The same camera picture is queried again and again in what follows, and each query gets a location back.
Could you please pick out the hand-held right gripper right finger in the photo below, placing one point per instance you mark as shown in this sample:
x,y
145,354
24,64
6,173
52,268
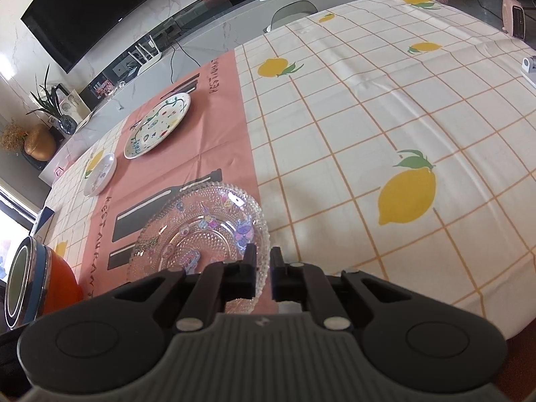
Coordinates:
x,y
278,276

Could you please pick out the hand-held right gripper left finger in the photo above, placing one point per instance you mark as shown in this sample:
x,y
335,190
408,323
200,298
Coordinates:
x,y
250,268

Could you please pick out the clear glass plate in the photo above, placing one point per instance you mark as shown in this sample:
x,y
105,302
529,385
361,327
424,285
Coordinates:
x,y
197,234

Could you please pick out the white painted plate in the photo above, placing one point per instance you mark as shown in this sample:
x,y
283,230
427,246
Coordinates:
x,y
159,125

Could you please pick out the small white plate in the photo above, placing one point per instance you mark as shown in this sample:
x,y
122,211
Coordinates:
x,y
100,176

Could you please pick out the orange steel bowl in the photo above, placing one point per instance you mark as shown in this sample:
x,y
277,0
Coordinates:
x,y
65,284

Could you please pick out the blue steel bowl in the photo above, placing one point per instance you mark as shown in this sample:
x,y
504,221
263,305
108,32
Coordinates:
x,y
42,276

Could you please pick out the green ceramic bowl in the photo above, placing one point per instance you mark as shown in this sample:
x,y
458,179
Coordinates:
x,y
19,280

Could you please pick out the pink table runner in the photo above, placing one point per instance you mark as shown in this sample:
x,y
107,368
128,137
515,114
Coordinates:
x,y
209,134

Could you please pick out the lemon checked tablecloth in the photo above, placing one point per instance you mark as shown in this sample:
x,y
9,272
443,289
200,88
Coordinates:
x,y
377,113

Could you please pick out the blue and white box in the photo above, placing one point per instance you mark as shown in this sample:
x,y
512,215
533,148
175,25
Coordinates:
x,y
44,222

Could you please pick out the white router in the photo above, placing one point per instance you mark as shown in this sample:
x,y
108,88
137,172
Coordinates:
x,y
150,59

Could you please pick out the plant in blue vase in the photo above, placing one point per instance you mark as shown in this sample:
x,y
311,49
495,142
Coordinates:
x,y
67,124

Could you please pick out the portrait drawing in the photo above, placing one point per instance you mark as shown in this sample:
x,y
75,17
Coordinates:
x,y
75,102

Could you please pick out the gold vase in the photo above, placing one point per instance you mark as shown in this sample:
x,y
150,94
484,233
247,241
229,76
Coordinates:
x,y
39,144

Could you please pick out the white stool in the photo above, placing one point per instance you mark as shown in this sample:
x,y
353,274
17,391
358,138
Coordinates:
x,y
293,10

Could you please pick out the black television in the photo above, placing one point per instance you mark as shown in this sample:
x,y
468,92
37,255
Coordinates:
x,y
125,8

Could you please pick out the white phone stand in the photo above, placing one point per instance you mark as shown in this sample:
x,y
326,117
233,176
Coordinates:
x,y
528,65

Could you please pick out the pink space heater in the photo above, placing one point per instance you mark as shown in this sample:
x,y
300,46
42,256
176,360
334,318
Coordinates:
x,y
513,16

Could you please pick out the pink photo frame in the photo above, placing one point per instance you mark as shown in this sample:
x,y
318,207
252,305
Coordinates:
x,y
102,88

